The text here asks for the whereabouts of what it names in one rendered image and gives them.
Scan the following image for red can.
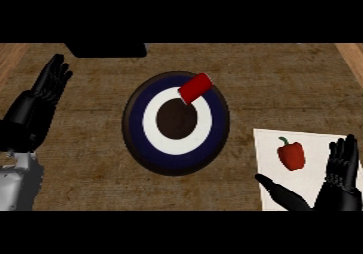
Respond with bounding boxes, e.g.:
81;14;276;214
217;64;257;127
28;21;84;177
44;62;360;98
177;72;214;106

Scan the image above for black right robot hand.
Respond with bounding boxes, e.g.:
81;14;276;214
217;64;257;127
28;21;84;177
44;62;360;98
254;133;363;212

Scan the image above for black appliance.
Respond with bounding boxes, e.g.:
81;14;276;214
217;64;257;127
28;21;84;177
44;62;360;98
65;43;148;59

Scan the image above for round ringed placemat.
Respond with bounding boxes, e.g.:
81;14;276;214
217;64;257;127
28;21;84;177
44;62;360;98
121;70;232;177

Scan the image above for red bell pepper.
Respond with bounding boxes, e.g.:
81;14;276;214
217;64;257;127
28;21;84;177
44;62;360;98
275;136;307;172

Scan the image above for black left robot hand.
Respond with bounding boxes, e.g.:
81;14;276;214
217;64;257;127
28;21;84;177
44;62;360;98
0;53;75;154

